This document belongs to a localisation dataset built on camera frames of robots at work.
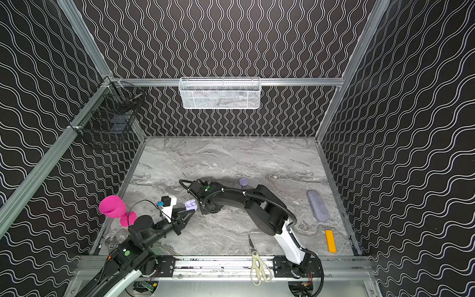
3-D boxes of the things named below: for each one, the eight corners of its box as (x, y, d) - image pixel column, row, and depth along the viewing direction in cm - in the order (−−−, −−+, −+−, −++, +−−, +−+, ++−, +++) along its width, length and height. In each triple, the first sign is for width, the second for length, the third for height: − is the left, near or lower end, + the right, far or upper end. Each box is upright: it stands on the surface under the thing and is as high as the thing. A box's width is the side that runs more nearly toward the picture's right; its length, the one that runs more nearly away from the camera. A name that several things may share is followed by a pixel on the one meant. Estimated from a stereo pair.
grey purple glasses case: (318, 223, 88) (320, 220, 85) (304, 193, 98) (306, 191, 96) (329, 220, 88) (331, 218, 86) (315, 192, 98) (316, 189, 96)
